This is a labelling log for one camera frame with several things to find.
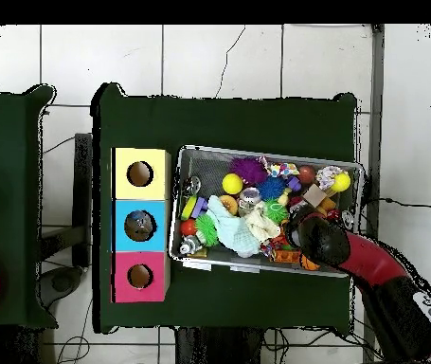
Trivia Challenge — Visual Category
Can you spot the black cable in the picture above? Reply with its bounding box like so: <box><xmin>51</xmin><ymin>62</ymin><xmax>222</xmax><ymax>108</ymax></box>
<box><xmin>358</xmin><ymin>195</ymin><xmax>431</xmax><ymax>209</ymax></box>

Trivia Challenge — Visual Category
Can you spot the mint green cloth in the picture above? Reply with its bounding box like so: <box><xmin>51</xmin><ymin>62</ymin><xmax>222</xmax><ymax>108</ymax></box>
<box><xmin>206</xmin><ymin>194</ymin><xmax>261</xmax><ymax>259</ymax></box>

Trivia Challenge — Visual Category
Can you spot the black stand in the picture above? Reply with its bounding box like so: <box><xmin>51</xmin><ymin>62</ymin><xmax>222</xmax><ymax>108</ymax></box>
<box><xmin>71</xmin><ymin>132</ymin><xmax>94</xmax><ymax>268</ymax></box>

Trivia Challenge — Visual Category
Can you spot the green rubber koosh ball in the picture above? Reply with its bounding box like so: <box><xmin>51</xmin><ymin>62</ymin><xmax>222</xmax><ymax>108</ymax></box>
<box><xmin>194</xmin><ymin>213</ymin><xmax>219</xmax><ymax>247</ymax></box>
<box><xmin>263</xmin><ymin>198</ymin><xmax>290</xmax><ymax>225</ymax></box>

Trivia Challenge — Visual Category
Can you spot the grey metal bar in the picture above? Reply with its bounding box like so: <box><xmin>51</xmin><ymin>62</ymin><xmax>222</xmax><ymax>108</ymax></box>
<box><xmin>362</xmin><ymin>24</ymin><xmax>386</xmax><ymax>363</ymax></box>

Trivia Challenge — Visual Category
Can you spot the wooden box with three holes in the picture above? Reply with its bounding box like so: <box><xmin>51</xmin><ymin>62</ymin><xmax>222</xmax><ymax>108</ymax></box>
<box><xmin>110</xmin><ymin>147</ymin><xmax>171</xmax><ymax>304</ymax></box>

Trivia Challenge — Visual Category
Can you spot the yellow ball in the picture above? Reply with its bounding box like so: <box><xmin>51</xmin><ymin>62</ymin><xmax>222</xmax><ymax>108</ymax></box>
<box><xmin>221</xmin><ymin>173</ymin><xmax>244</xmax><ymax>195</ymax></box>
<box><xmin>330</xmin><ymin>172</ymin><xmax>351</xmax><ymax>192</ymax></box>

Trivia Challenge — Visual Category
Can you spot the wire mesh bin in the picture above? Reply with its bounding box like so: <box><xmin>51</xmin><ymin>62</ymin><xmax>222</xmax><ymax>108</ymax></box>
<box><xmin>169</xmin><ymin>144</ymin><xmax>366</xmax><ymax>279</ymax></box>

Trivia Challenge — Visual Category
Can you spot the cream knitted cloth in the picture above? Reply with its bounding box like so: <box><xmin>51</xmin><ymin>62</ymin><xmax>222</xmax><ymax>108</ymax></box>
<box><xmin>243</xmin><ymin>208</ymin><xmax>281</xmax><ymax>244</ymax></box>

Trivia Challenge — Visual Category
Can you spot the purple spiky ball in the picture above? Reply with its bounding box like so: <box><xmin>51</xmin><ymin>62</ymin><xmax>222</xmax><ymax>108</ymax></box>
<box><xmin>228</xmin><ymin>156</ymin><xmax>269</xmax><ymax>186</ymax></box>

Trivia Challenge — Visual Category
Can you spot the blue rubber koosh ball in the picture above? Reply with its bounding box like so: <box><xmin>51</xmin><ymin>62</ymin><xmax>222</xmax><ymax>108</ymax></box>
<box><xmin>256</xmin><ymin>175</ymin><xmax>287</xmax><ymax>201</ymax></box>

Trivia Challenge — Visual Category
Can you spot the dark grey rounded base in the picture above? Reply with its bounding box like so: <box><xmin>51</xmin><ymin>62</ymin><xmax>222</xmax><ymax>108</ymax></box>
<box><xmin>39</xmin><ymin>264</ymin><xmax>87</xmax><ymax>310</ymax></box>

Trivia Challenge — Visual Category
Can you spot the multicoloured patterned cloth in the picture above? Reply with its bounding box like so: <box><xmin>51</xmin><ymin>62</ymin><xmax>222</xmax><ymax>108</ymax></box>
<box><xmin>314</xmin><ymin>165</ymin><xmax>343</xmax><ymax>191</ymax></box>
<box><xmin>258</xmin><ymin>156</ymin><xmax>300</xmax><ymax>178</ymax></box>

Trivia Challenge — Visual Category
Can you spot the dark green table cloth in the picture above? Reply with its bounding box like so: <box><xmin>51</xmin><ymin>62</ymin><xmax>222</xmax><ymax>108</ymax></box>
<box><xmin>0</xmin><ymin>83</ymin><xmax>58</xmax><ymax>329</ymax></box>
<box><xmin>91</xmin><ymin>82</ymin><xmax>359</xmax><ymax>337</ymax></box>

